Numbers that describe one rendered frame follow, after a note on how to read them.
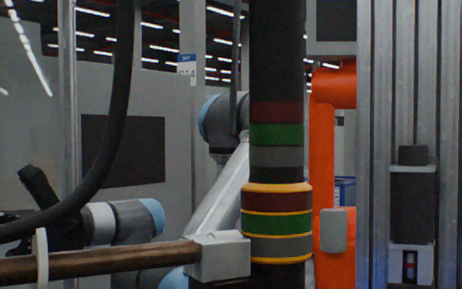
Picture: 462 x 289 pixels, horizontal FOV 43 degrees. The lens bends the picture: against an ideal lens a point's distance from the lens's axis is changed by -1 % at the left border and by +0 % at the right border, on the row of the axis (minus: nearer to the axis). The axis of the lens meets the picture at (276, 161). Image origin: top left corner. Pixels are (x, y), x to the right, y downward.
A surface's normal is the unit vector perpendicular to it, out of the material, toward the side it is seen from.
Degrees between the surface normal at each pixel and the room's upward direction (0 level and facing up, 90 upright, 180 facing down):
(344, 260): 90
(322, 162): 96
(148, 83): 90
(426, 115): 90
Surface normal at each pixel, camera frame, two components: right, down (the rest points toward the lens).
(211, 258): 0.50, 0.04
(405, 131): -0.32, 0.05
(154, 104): 0.86, 0.03
